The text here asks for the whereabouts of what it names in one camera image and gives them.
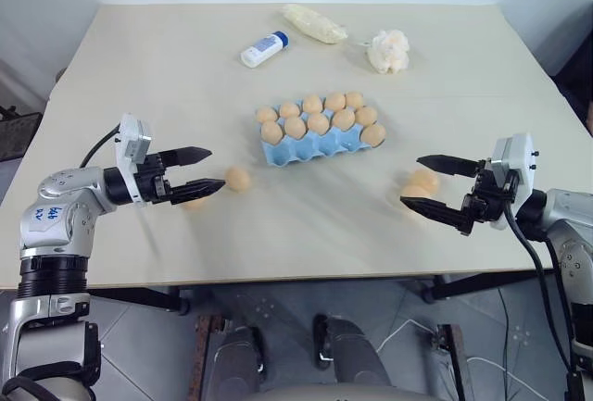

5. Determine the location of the clear bag of white grains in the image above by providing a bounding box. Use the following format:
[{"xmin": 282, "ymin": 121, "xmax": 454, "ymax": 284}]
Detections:
[{"xmin": 278, "ymin": 3, "xmax": 349, "ymax": 45}]

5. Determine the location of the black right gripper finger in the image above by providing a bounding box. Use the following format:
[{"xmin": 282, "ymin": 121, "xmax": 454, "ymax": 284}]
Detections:
[
  {"xmin": 415, "ymin": 154, "xmax": 478, "ymax": 179},
  {"xmin": 398, "ymin": 194, "xmax": 471, "ymax": 236}
]

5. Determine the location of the dark rounded robot leg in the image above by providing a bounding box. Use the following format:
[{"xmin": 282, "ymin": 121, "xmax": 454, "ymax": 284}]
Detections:
[
  {"xmin": 208, "ymin": 325, "xmax": 266, "ymax": 401},
  {"xmin": 312, "ymin": 313, "xmax": 391, "ymax": 401}
]

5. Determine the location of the rusty metal stand post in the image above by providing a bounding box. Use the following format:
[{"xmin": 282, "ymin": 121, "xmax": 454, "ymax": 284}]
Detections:
[
  {"xmin": 192, "ymin": 313, "xmax": 220, "ymax": 401},
  {"xmin": 433, "ymin": 323, "xmax": 470, "ymax": 401}
]

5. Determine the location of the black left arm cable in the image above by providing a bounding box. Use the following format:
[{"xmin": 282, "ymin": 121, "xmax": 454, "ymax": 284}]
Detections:
[{"xmin": 80, "ymin": 124, "xmax": 123, "ymax": 169}]

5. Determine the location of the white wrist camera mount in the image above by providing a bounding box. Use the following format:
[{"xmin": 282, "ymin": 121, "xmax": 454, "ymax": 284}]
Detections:
[
  {"xmin": 488, "ymin": 132, "xmax": 539, "ymax": 231},
  {"xmin": 114, "ymin": 112, "xmax": 154, "ymax": 208}
]

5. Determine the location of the black table frame bar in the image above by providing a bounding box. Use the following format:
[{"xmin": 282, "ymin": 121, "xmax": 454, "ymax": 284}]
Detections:
[
  {"xmin": 86, "ymin": 286, "xmax": 192, "ymax": 317},
  {"xmin": 418, "ymin": 270, "xmax": 555, "ymax": 306}
]

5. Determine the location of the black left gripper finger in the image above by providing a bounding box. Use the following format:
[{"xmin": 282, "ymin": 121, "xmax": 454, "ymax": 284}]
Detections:
[
  {"xmin": 159, "ymin": 145, "xmax": 214, "ymax": 170},
  {"xmin": 169, "ymin": 178, "xmax": 228, "ymax": 206}
]

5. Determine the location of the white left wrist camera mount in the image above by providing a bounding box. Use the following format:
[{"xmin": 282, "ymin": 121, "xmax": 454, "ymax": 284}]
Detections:
[{"xmin": 114, "ymin": 112, "xmax": 154, "ymax": 208}]

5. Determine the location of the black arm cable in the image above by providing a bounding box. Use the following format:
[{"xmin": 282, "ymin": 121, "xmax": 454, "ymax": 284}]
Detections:
[
  {"xmin": 503, "ymin": 196, "xmax": 576, "ymax": 377},
  {"xmin": 80, "ymin": 124, "xmax": 123, "ymax": 169}
]

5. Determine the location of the white floor cable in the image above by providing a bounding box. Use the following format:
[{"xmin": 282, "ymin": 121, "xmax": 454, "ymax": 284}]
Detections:
[{"xmin": 375, "ymin": 319, "xmax": 578, "ymax": 401}]

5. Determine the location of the white bottle with blue cap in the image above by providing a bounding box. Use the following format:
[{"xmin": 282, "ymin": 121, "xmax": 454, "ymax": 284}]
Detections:
[{"xmin": 239, "ymin": 31, "xmax": 291, "ymax": 69}]

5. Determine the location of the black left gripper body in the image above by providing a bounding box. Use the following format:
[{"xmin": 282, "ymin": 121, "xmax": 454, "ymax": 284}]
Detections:
[{"xmin": 136, "ymin": 151, "xmax": 174, "ymax": 206}]

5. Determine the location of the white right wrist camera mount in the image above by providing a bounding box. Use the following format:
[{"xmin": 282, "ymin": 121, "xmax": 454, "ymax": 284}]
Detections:
[{"xmin": 488, "ymin": 132, "xmax": 539, "ymax": 231}]

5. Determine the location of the blue egg carton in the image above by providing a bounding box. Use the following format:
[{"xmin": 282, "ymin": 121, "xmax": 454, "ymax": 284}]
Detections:
[{"xmin": 255, "ymin": 94, "xmax": 388, "ymax": 169}]

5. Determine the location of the thin black floor cable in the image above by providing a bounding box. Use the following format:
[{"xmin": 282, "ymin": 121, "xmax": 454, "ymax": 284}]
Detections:
[{"xmin": 496, "ymin": 286, "xmax": 516, "ymax": 361}]

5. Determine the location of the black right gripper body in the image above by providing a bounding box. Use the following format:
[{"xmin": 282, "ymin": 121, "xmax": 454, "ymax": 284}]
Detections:
[{"xmin": 461, "ymin": 157, "xmax": 520, "ymax": 232}]

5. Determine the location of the black mesh basket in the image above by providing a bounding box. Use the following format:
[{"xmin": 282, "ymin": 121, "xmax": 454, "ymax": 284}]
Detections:
[{"xmin": 0, "ymin": 110, "xmax": 44, "ymax": 162}]

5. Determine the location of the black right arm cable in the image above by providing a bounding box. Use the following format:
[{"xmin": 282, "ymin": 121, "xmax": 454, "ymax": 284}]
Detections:
[{"xmin": 503, "ymin": 196, "xmax": 576, "ymax": 377}]

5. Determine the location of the crumpled white plastic bag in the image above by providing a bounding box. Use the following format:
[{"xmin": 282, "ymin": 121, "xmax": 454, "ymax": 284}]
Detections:
[{"xmin": 365, "ymin": 28, "xmax": 414, "ymax": 76}]

